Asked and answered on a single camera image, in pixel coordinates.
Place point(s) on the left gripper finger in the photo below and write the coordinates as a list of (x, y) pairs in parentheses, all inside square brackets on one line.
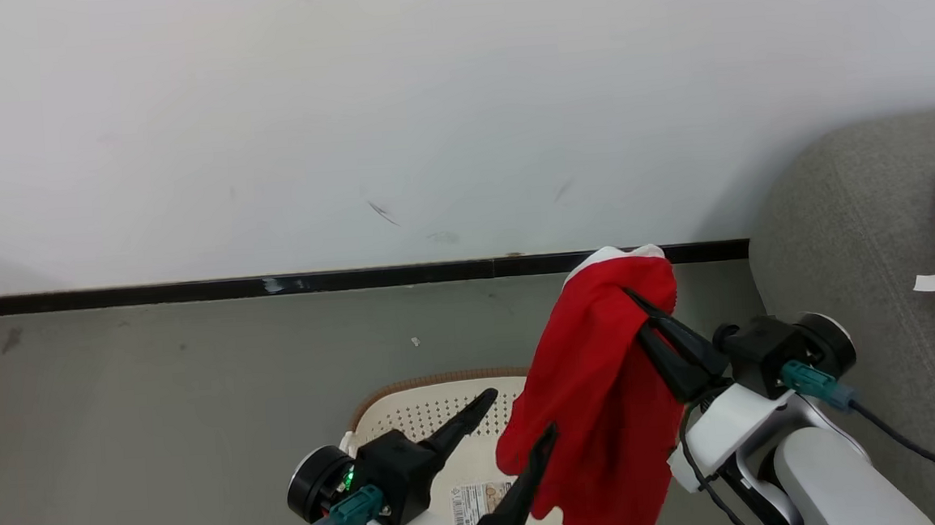
[(461, 425), (523, 503)]

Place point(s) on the red garment with white trim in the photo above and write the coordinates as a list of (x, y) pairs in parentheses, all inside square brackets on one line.
[(589, 393)]

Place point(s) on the grey fabric sofa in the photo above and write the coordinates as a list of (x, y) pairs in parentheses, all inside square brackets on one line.
[(857, 255)]

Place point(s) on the black wall baseboard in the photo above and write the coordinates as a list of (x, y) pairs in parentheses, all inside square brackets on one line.
[(193, 291)]

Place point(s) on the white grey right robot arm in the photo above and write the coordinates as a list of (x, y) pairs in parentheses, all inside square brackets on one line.
[(838, 483)]

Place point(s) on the white barcode sticker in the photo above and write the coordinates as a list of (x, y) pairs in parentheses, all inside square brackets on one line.
[(478, 505)]

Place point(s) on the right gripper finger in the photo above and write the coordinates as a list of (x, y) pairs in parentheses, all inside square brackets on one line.
[(687, 342), (677, 371)]

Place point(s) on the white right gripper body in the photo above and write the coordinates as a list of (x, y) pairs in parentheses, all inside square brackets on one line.
[(721, 434)]

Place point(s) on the perforated beige laundry basket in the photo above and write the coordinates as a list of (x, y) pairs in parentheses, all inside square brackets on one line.
[(419, 407)]

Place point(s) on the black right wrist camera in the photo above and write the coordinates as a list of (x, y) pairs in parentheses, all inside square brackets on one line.
[(773, 349)]

